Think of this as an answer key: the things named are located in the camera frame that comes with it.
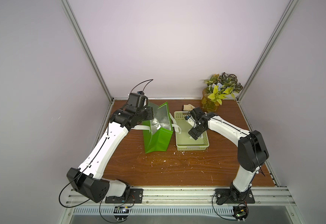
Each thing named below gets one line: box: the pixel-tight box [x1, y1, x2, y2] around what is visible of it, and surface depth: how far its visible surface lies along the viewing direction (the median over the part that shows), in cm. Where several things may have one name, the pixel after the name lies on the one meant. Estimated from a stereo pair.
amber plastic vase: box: [201, 88, 219, 113], surface depth 112 cm
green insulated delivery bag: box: [141, 101, 174, 154], surface depth 86 cm
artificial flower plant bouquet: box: [203, 72, 243, 106], surface depth 97 cm
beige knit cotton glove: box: [183, 103, 196, 112], surface depth 116 cm
